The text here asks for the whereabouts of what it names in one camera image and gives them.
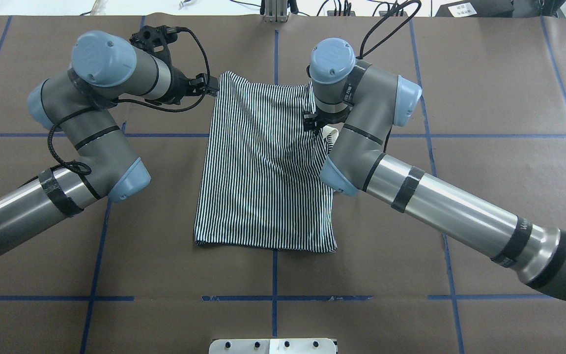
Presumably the white camera mast post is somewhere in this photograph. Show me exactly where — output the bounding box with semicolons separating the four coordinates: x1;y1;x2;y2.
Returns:
208;338;339;354

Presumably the aluminium frame post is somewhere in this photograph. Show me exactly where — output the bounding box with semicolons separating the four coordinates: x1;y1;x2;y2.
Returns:
260;0;289;23

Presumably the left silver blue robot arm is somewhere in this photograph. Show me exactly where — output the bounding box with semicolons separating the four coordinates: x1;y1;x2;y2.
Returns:
0;25;219;256

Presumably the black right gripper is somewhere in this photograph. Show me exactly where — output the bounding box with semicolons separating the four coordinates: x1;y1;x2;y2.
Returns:
303;107;350;132

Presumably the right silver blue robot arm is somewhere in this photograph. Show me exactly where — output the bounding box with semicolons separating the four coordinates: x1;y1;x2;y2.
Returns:
304;37;566;301

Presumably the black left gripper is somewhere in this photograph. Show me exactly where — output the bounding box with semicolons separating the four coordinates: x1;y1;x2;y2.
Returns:
167;69;219;105

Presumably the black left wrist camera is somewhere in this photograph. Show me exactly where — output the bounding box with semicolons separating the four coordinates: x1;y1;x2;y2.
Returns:
129;25;178;65

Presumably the navy white striped polo shirt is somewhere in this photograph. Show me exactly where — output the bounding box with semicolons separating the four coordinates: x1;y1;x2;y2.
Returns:
194;71;339;253

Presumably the brown paper table cover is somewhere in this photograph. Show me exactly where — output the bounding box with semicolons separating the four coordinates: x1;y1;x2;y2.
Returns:
0;14;566;354

